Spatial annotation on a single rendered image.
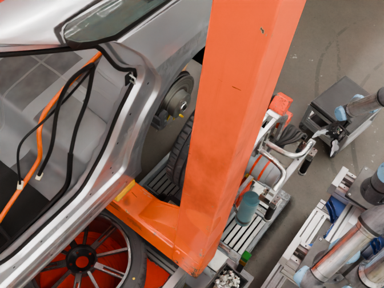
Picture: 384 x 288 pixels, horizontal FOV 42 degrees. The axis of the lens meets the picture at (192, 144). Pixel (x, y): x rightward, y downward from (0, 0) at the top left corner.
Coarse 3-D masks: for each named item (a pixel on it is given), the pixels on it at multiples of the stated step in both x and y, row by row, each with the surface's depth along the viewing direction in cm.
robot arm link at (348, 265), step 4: (336, 240) 207; (332, 244) 207; (328, 248) 211; (360, 252) 203; (356, 256) 202; (360, 256) 205; (352, 260) 201; (356, 260) 202; (360, 260) 203; (348, 264) 202; (352, 264) 202; (356, 264) 202; (344, 268) 203; (348, 268) 202; (352, 268) 202; (336, 272) 212; (340, 272) 206; (344, 272) 204; (348, 272) 202; (344, 276) 205
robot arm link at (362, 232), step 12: (360, 216) 176; (372, 216) 172; (360, 228) 174; (372, 228) 171; (348, 240) 177; (360, 240) 175; (336, 252) 179; (348, 252) 177; (324, 264) 181; (336, 264) 179; (300, 276) 185; (312, 276) 183; (324, 276) 181
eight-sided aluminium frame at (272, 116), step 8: (272, 112) 230; (264, 120) 227; (272, 120) 228; (280, 120) 237; (264, 128) 225; (272, 128) 259; (280, 128) 255; (264, 136) 226; (272, 136) 265; (256, 144) 220; (240, 192) 264
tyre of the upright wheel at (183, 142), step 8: (272, 96) 237; (192, 120) 223; (184, 128) 224; (192, 128) 223; (184, 136) 224; (176, 144) 227; (184, 144) 225; (176, 152) 228; (184, 152) 226; (168, 160) 234; (176, 160) 230; (184, 160) 227; (168, 168) 237; (176, 168) 232; (184, 168) 230; (168, 176) 243; (176, 176) 236; (184, 176) 232; (176, 184) 245
